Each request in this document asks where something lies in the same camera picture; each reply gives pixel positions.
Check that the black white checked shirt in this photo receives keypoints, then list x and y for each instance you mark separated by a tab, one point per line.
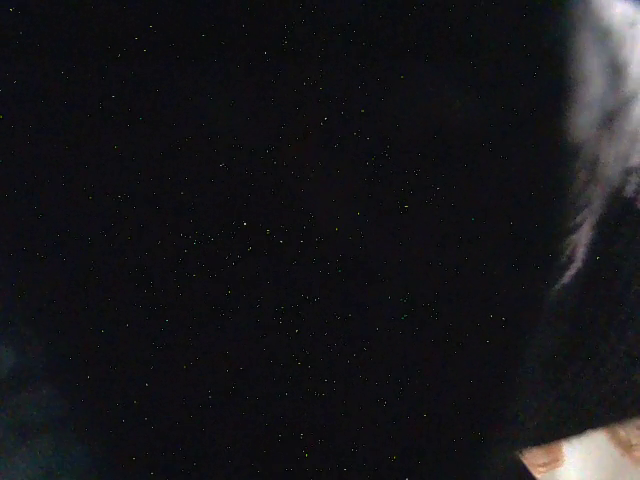
605	100

